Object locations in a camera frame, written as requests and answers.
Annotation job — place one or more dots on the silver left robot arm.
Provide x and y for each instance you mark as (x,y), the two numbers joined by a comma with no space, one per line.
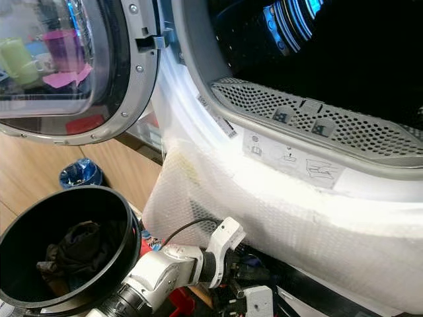
(165,267)

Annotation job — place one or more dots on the white front-load washing machine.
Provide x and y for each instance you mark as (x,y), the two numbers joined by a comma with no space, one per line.
(173,99)

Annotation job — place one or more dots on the clear bubble wrap sheet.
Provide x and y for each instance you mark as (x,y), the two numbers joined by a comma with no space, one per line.
(271,211)

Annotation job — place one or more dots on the white pictogram instruction sticker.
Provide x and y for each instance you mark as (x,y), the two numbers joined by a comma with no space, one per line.
(292,158)

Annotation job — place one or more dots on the narrow white barcode label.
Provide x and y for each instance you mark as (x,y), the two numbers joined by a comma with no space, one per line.
(217,117)

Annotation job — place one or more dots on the white round appliance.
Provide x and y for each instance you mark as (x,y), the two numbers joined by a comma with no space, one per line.
(5,310)

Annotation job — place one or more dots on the dark crumpled garment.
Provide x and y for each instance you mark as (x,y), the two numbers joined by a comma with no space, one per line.
(79,247)

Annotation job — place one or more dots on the grey perforated lint filter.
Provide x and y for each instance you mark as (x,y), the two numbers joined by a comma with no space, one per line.
(251,99)

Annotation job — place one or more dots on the small blue waste bin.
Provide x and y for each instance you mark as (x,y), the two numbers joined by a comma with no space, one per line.
(80,174)

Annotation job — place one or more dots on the black round laundry bucket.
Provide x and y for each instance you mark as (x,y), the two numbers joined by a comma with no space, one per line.
(33,223)

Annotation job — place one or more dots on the round glass washer door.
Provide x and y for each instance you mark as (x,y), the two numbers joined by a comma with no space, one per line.
(139,79)

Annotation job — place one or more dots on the dark washer drum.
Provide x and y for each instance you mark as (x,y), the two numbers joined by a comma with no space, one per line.
(294,26)

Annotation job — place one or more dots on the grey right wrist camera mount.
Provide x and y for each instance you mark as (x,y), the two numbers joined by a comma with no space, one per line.
(258,301)

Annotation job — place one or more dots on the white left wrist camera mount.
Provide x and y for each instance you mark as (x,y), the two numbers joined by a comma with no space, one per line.
(226,236)

